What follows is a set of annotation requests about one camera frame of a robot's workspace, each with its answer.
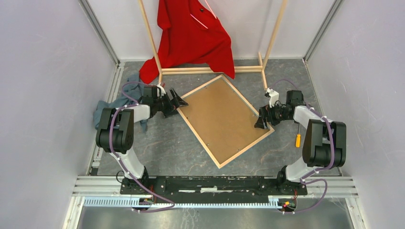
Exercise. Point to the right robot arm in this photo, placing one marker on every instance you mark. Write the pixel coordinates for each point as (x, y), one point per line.
(324, 146)

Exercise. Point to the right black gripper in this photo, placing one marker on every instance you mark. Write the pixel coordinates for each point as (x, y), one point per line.
(266, 111)

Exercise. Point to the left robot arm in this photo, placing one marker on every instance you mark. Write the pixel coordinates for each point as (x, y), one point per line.
(115, 129)

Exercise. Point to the pink clothes hanger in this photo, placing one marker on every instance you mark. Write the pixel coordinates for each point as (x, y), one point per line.
(202, 13)

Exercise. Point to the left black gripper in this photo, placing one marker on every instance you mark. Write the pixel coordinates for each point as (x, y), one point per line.
(173, 104)

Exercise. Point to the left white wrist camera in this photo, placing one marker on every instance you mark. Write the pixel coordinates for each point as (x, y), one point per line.
(161, 89)

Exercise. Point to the grey-blue cloth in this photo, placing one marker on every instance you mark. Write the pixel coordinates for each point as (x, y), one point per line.
(132, 93)

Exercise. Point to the red shirt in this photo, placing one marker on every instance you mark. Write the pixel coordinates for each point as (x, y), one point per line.
(184, 41)

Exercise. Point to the wooden clothes rack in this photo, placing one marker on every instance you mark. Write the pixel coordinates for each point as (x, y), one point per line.
(205, 70)

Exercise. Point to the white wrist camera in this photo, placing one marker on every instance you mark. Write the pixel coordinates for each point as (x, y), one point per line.
(273, 97)
(161, 89)

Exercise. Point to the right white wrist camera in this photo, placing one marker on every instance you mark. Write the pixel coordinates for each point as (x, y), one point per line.
(273, 97)

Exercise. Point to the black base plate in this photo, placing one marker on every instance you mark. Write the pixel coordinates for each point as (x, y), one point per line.
(211, 189)

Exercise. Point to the yellow handled screwdriver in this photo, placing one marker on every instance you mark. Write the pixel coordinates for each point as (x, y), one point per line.
(298, 137)

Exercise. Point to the white cable duct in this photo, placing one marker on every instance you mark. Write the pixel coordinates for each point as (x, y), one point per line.
(133, 202)

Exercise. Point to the blue picture frame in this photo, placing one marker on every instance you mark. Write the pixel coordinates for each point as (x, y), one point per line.
(222, 120)

